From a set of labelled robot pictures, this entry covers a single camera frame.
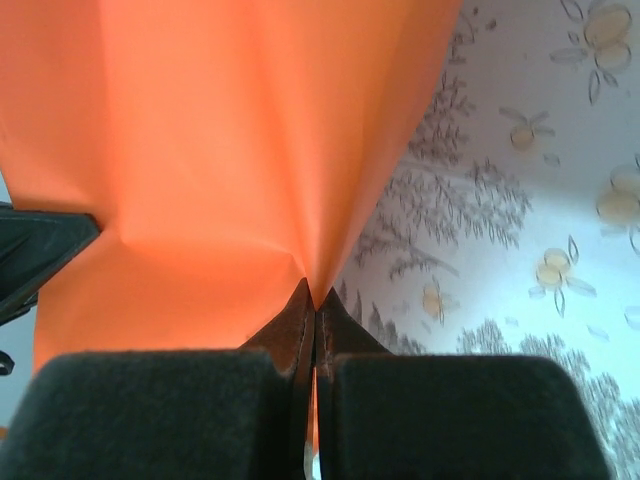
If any orange wrapping paper sheet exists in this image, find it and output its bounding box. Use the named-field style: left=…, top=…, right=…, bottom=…
left=0, top=0, right=464, bottom=480

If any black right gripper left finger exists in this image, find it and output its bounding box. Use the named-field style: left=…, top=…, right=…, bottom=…
left=4, top=277, right=315, bottom=480

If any floral printed tablecloth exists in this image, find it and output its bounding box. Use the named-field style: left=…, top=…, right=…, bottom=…
left=319, top=0, right=640, bottom=480

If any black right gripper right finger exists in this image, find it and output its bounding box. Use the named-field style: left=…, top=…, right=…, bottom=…
left=314, top=289, right=614, bottom=480

